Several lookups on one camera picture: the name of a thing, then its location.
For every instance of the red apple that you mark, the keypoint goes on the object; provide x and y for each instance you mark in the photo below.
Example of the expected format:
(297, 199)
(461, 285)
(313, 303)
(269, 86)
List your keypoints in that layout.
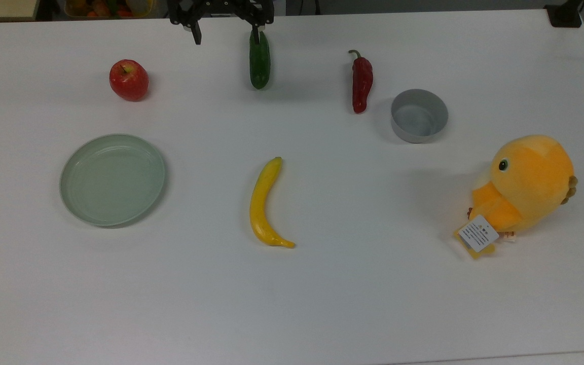
(129, 80)

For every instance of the yellow banana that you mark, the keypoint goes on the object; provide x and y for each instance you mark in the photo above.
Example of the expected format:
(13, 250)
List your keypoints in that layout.
(261, 203)

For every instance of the orange plush chick toy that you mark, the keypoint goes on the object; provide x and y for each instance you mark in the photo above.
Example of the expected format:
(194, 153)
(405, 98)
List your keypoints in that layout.
(530, 182)

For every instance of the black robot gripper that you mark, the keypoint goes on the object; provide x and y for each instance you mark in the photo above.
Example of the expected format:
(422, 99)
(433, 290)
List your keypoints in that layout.
(221, 7)

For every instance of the pale green plate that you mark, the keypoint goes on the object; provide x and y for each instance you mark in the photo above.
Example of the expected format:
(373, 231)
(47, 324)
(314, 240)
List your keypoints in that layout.
(112, 180)

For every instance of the grey round bowl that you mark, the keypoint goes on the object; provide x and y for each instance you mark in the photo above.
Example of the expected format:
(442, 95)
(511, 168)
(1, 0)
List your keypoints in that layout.
(418, 116)

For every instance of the white paper hang tag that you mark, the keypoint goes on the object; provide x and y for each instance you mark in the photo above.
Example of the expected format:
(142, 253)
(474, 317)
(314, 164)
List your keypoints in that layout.
(478, 233)

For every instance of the clear bin of toy fruit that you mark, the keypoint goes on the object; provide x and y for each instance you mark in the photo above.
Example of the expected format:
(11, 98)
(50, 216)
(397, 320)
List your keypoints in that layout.
(109, 7)

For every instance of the beige wooden board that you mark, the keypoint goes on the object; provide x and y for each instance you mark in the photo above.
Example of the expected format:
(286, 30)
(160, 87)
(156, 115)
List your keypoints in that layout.
(0, 9)

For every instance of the black clamp block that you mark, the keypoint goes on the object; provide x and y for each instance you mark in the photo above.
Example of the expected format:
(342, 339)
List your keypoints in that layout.
(564, 15)

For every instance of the red chili pepper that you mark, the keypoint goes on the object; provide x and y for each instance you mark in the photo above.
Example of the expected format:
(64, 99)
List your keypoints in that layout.
(361, 83)

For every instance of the green cucumber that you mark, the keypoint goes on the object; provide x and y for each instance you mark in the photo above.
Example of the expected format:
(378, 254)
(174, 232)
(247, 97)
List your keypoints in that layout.
(260, 63)

